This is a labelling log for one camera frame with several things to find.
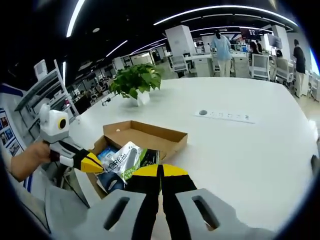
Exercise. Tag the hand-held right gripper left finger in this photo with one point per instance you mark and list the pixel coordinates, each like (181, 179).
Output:
(117, 225)

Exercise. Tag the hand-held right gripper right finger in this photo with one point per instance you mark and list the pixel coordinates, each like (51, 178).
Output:
(185, 215)

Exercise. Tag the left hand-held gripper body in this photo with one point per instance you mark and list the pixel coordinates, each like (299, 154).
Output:
(51, 125)

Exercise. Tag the white sachet packet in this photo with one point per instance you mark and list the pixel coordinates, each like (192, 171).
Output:
(120, 157)

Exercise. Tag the dark green packet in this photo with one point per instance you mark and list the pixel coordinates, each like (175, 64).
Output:
(148, 158)

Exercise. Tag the brown cardboard shoe box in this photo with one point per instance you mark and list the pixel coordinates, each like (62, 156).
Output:
(150, 135)

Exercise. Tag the white storage box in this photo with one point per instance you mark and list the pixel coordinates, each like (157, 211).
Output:
(40, 69)

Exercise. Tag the person's right hand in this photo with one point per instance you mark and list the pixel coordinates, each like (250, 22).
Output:
(160, 222)

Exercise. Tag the person's left hand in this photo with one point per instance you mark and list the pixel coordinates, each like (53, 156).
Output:
(41, 153)

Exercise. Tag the light blue small packet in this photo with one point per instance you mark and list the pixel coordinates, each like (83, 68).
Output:
(106, 155)

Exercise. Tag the dark blue packet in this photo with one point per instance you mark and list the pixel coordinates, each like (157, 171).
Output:
(110, 182)

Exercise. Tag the grey metal shelf rack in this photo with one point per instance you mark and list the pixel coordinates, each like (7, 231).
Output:
(47, 86)

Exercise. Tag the small black white device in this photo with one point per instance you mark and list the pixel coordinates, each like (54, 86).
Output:
(105, 101)

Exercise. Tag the potted green plant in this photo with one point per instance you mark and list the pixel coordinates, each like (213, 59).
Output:
(137, 78)

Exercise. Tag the white table socket strip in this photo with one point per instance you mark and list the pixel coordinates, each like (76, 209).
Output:
(225, 116)

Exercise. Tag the white mesh office chair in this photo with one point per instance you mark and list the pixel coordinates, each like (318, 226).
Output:
(179, 63)
(260, 66)
(284, 71)

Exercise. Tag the dark display screen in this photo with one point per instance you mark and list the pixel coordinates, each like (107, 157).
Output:
(250, 32)

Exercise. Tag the wall poster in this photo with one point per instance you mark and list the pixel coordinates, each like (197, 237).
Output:
(7, 135)

